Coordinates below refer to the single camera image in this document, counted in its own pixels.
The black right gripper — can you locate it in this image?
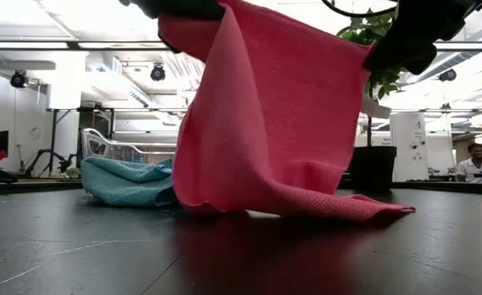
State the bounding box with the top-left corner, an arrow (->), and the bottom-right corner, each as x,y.
363,0 -> 482,76

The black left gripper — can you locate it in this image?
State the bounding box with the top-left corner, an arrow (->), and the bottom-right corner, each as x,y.
117,0 -> 226,20

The pink microfiber towel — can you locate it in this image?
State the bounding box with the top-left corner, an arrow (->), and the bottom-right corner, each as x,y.
157,0 -> 416,225

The light blue microfiber towel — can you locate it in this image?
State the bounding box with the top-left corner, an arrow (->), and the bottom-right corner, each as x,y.
80,157 -> 179,208

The green leafy plant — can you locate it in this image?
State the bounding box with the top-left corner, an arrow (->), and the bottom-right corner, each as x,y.
337,7 -> 404,148

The black hanging spotlight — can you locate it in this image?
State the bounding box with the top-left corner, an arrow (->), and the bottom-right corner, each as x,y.
149,64 -> 167,82
10,70 -> 30,89
438,68 -> 457,83

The white pillar with signs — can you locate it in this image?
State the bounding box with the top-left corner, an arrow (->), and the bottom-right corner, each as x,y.
389,112 -> 429,182

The black plant pot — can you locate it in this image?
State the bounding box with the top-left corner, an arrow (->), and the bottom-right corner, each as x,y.
347,146 -> 398,193

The person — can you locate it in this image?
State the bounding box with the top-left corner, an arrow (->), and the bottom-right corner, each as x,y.
456,143 -> 482,184

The clear plastic bin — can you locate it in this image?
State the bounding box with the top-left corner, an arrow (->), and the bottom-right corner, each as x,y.
80,127 -> 179,166

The black-legged background table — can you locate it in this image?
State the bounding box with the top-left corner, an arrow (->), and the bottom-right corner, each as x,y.
46,107 -> 116,178

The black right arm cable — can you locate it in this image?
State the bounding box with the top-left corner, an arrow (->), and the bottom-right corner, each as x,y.
321,0 -> 398,19

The black metal table frame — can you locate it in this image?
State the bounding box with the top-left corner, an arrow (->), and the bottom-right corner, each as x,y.
0,179 -> 482,197

